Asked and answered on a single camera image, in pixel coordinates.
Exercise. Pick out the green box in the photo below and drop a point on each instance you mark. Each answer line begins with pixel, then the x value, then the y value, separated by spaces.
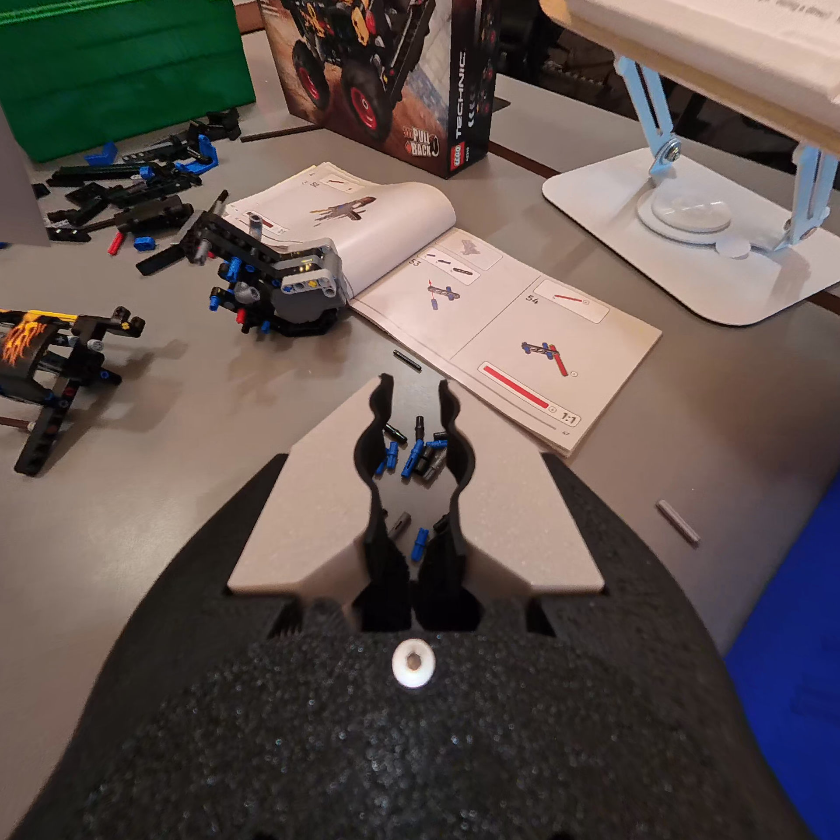
pixel 118 72

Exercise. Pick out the open instruction booklet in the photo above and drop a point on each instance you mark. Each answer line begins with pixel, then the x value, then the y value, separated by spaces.
pixel 407 223

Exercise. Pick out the heap of small lego pins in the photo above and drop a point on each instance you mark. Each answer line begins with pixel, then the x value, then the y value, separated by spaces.
pixel 415 456

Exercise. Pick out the single black pin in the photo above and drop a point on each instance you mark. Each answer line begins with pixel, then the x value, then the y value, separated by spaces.
pixel 407 361

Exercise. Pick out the lego set cardboard box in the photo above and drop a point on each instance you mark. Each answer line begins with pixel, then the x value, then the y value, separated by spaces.
pixel 394 85

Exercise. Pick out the blue fabric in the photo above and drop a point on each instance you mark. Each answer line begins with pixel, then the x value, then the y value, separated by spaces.
pixel 794 656

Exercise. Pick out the black yellow lego assembly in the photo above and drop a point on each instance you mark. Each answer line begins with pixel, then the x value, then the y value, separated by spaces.
pixel 65 367

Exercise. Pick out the pile of loose lego pieces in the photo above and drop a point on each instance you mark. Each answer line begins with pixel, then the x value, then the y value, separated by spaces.
pixel 151 213

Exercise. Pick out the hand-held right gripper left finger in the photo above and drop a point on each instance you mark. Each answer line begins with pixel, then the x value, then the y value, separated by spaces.
pixel 302 518

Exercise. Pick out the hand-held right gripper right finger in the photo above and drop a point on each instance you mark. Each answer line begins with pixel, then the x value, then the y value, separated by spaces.
pixel 525 518

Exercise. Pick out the grey lego axle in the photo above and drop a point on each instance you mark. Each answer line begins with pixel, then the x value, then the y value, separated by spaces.
pixel 678 522

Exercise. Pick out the grey black lego assembly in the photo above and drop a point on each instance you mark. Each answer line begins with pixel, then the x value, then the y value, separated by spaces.
pixel 302 298

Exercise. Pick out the grey board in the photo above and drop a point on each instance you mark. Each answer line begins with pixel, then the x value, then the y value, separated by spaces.
pixel 19 190

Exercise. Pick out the white document stand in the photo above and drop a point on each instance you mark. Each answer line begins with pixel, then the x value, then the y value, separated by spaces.
pixel 623 197

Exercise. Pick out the long dark lego axle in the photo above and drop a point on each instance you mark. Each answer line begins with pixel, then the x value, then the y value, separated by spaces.
pixel 282 134

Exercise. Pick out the white paper sheets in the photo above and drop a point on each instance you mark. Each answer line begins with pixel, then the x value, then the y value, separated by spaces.
pixel 722 39

